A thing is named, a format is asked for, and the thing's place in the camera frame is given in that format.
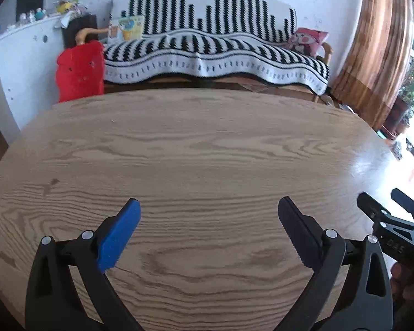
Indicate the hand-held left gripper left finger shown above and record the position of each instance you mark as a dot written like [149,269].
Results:
[119,234]

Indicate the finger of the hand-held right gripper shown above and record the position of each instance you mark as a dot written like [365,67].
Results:
[409,201]
[372,207]

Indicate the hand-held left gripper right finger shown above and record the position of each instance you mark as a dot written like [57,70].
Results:
[296,231]

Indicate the person's right hand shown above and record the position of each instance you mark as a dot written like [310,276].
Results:
[412,282]

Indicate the brown curtain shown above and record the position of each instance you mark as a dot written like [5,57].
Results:
[372,48]

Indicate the pink cartoon cushion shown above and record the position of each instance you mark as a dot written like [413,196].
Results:
[307,41]

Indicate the white cabinet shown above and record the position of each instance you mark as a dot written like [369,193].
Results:
[24,69]

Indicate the black white striped blanket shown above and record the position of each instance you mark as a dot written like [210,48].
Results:
[210,51]

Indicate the curved wooden chair armrest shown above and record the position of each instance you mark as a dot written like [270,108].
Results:
[89,31]

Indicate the colourful picture book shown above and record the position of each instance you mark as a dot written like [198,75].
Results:
[127,29]

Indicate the dark brown box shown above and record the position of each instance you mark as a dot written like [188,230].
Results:
[79,27]

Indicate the row of small figurines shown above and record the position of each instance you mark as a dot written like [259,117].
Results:
[36,15]

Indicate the yellow plush toy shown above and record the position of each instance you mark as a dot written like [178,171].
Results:
[67,6]

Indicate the wooden sofa frame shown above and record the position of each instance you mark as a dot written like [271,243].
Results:
[262,86]

